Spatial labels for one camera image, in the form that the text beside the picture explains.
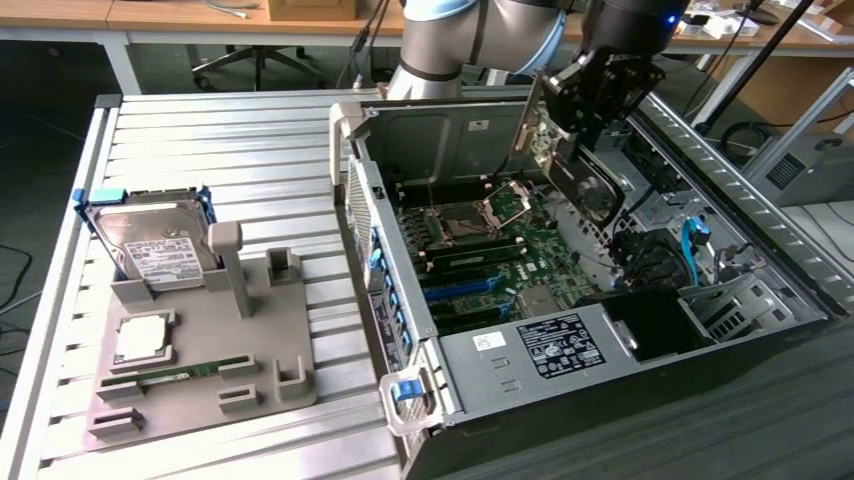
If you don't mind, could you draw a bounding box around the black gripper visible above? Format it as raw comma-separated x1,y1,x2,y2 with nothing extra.
539,0,688,151

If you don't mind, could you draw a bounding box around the graphics card with metal bracket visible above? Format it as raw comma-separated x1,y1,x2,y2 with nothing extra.
510,69,630,232

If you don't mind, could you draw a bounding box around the white device box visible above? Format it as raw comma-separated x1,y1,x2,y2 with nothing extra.
679,12,762,41

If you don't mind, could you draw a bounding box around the black round stand base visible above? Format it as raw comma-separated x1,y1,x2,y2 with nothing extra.
732,0,780,26

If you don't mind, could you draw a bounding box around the black tripod pole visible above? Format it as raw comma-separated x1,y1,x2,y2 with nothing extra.
692,0,819,137

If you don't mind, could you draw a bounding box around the cluttered wooden desk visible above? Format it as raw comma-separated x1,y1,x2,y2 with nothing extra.
556,0,854,131

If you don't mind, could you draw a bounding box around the open grey PC case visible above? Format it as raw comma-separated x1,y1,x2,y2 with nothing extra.
328,82,854,480

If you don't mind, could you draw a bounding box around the open metal socket cover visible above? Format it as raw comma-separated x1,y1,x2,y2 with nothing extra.
479,179,539,224

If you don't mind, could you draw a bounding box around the grey computer tower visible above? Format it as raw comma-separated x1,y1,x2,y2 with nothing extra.
743,130,854,209

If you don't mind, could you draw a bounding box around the tall perforated disk bay cage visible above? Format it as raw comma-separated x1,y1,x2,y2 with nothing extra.
556,104,708,251

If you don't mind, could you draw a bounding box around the green motherboard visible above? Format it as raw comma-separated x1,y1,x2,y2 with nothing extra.
392,174,602,336

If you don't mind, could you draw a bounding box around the CPU socket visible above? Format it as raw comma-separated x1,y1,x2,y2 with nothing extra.
432,204,499,246

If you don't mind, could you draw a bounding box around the brown cardboard box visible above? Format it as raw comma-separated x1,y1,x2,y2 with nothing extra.
265,0,359,22

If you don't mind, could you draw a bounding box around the black installed RAM stick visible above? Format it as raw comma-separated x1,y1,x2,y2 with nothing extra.
423,237,528,274

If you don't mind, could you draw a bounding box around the black office chair base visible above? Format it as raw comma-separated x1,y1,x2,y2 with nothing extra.
189,43,328,92

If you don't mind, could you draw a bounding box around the grey chipset heatsink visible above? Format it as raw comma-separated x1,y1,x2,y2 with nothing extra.
519,286,559,315

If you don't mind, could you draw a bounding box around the blue expansion slot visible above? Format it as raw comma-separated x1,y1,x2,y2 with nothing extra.
423,278,499,302

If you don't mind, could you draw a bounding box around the low silver disk bay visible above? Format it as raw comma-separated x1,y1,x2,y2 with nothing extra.
676,272,799,344

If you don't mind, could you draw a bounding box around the black expansion slot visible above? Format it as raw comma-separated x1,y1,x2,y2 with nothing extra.
430,304,508,332

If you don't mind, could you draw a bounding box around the blue slot clip row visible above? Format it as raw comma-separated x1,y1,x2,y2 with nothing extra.
365,224,416,354

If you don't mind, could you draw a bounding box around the grey power supply unit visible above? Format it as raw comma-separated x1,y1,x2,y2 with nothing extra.
436,304,635,416

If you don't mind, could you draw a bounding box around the hard disk in blue carrier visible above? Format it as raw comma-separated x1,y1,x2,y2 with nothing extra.
69,185,221,294

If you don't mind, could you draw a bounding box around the wooden desk with grey legs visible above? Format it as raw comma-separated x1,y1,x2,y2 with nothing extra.
0,0,408,96

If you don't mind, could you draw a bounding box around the grey printed parts rack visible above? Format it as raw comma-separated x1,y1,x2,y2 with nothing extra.
79,219,320,454

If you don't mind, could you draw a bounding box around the silver CPU chip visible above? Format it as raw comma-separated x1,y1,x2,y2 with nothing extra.
112,317,169,367

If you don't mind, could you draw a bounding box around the green RAM stick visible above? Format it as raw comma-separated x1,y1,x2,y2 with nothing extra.
105,359,248,389

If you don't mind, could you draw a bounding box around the coiled black cable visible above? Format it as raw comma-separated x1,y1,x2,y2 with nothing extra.
719,119,779,164

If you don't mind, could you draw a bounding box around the aluminium profile frame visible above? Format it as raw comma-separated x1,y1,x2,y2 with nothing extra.
743,64,854,181

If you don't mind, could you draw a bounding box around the thin grey hanging cable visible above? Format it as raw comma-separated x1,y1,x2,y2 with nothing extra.
335,0,393,92

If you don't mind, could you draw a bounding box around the blue SATA wire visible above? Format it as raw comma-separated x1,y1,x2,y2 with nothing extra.
679,214,712,289

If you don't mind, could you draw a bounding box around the black wire bundle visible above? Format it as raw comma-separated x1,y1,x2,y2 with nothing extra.
607,229,688,292

